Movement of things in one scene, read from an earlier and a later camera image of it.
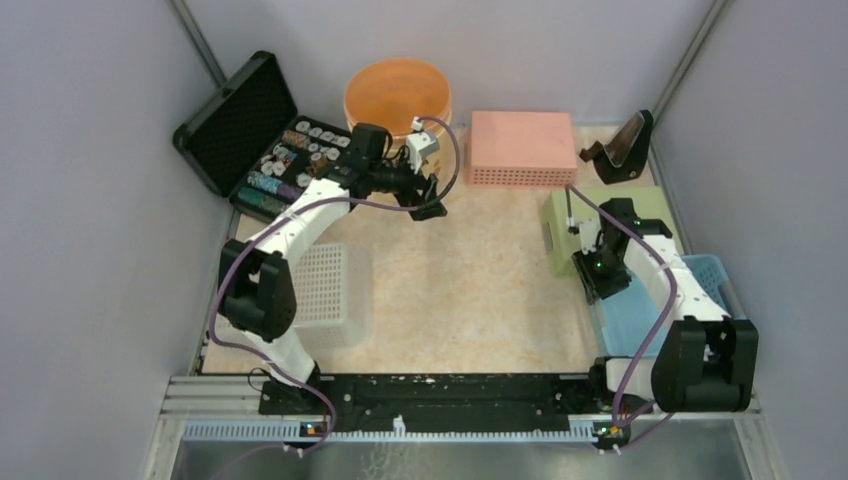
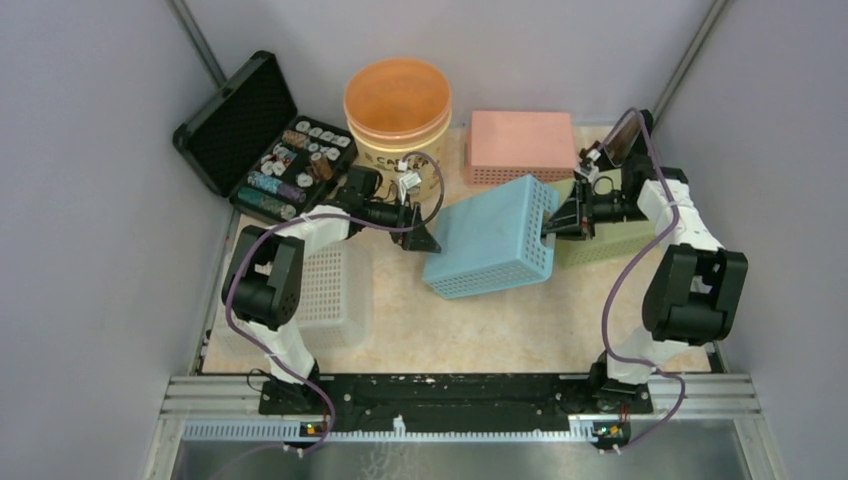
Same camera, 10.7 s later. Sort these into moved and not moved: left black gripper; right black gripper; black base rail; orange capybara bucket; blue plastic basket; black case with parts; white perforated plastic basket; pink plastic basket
Moved: right black gripper; blue plastic basket; left black gripper
Not moved: black base rail; white perforated plastic basket; pink plastic basket; orange capybara bucket; black case with parts
